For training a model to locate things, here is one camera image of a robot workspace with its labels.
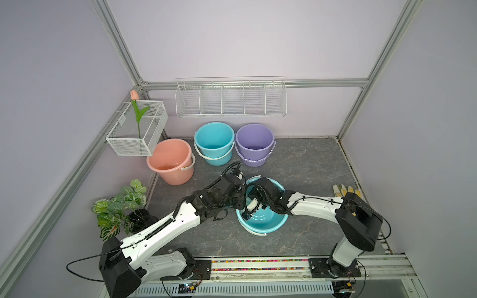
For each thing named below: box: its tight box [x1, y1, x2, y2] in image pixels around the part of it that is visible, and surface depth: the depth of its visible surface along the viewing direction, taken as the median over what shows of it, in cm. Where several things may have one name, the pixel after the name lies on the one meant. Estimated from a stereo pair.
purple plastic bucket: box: [234, 123, 277, 168], surface depth 101 cm
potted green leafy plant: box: [90, 178, 159, 242], surface depth 66 cm
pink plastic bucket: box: [146, 139, 196, 186], surface depth 95 cm
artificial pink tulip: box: [129, 90, 150, 139], surface depth 86 cm
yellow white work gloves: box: [332, 183, 363, 199], surface depth 97 cm
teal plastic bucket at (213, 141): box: [193, 122, 235, 166], surface depth 101 cm
